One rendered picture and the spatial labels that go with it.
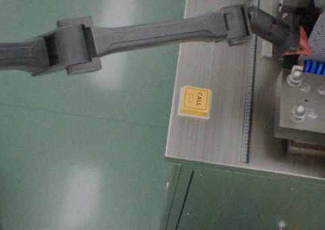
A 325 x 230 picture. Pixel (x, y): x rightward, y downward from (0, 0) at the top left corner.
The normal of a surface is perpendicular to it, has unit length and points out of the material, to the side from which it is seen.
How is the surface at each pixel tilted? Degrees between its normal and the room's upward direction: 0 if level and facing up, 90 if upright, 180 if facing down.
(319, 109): 0
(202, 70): 0
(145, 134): 0
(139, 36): 30
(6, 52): 49
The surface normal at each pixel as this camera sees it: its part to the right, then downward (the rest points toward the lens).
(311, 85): 0.07, -0.45
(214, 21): 0.44, -0.11
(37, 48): 0.79, -0.18
